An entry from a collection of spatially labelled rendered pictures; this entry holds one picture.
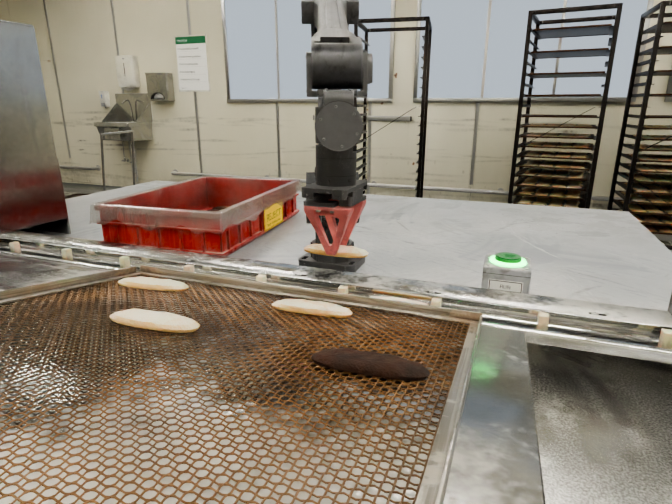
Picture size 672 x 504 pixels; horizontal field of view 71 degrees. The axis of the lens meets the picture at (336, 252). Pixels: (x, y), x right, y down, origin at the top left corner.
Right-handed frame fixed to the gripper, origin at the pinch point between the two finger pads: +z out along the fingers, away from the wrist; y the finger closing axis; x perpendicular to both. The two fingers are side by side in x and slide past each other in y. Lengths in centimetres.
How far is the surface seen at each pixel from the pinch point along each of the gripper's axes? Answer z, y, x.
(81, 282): 2.6, -19.5, 28.3
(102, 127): 0, 402, 455
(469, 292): 7.2, 6.9, -19.0
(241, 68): -66, 440, 277
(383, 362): 0.6, -29.2, -14.9
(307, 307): 2.9, -16.1, -2.4
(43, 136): -13, 20, 80
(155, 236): 7, 18, 49
